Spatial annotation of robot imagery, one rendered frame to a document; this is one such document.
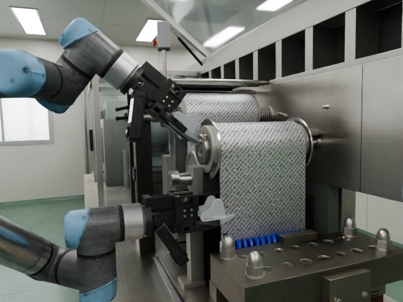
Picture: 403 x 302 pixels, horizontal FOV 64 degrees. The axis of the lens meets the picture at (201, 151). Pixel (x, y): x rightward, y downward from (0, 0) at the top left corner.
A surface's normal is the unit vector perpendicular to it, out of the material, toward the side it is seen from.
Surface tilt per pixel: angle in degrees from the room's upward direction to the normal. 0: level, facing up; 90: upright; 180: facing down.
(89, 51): 106
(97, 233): 90
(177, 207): 90
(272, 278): 0
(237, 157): 90
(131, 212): 44
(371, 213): 90
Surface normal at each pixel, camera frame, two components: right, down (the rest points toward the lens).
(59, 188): 0.35, 0.07
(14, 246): 0.89, 0.08
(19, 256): 0.73, 0.36
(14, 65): -0.09, 0.09
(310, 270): -0.03, -1.00
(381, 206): -0.94, 0.05
